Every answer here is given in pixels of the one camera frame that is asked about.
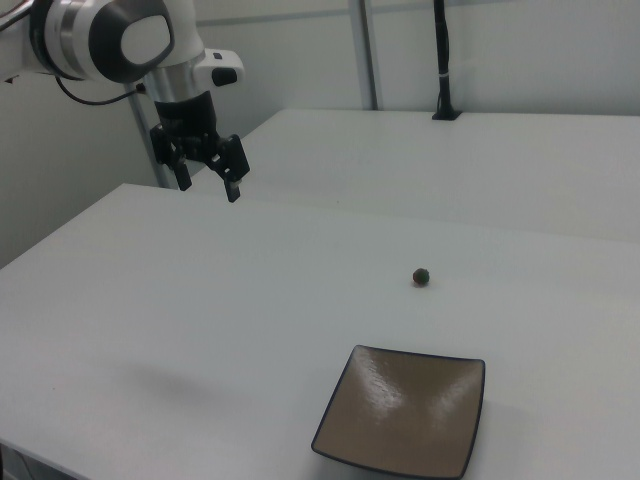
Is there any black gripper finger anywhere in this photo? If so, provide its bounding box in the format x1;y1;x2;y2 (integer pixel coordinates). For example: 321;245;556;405
149;124;194;192
205;133;251;204

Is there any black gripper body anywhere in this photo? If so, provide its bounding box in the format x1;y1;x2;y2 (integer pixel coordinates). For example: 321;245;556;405
152;91;222;165

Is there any square brown ceramic plate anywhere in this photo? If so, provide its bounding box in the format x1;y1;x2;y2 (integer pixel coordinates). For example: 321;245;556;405
310;343;487;480

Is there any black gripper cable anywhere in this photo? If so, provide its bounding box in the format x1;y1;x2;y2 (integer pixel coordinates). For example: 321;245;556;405
53;73;147;108

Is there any black pole stand with cable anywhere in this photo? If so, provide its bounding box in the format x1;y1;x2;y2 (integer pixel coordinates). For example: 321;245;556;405
431;0;463;122

